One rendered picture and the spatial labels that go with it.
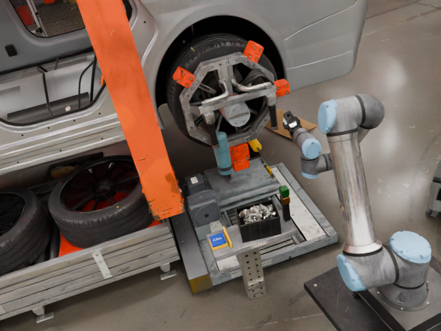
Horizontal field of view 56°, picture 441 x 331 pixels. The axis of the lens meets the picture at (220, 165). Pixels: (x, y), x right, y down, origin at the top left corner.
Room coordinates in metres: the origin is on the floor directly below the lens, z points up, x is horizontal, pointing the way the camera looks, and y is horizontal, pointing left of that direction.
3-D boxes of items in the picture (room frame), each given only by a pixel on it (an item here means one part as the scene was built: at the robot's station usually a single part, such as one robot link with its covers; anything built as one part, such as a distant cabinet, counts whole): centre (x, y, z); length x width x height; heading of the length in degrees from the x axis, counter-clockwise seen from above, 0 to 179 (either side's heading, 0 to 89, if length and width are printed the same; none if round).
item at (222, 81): (1.99, -0.05, 1.03); 0.19 x 0.18 x 0.11; 10
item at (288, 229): (1.48, -0.08, 0.44); 0.43 x 0.17 x 0.03; 100
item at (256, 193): (2.29, -0.10, 0.13); 0.50 x 0.36 x 0.10; 100
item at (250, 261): (1.48, -0.05, 0.21); 0.10 x 0.10 x 0.42; 10
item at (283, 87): (2.18, -0.43, 0.85); 0.09 x 0.08 x 0.07; 100
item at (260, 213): (1.49, -0.12, 0.51); 0.20 x 0.14 x 0.13; 92
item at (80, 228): (2.10, 0.74, 0.39); 0.66 x 0.66 x 0.24
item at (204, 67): (2.12, -0.12, 0.85); 0.54 x 0.07 x 0.54; 100
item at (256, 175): (2.29, -0.10, 0.32); 0.40 x 0.30 x 0.28; 100
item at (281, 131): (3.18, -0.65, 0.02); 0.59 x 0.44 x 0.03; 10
